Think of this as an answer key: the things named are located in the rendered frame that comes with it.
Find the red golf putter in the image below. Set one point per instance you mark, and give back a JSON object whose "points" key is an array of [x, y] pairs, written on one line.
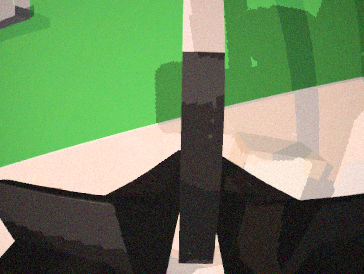
{"points": [[203, 117]]}

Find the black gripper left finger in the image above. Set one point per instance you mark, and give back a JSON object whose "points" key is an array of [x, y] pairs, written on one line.
{"points": [[131, 228]]}

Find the green rectangular mat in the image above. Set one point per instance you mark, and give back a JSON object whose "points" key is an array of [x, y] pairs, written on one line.
{"points": [[78, 70]]}

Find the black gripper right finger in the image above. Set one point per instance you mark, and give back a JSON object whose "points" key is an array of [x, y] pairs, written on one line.
{"points": [[262, 230]]}

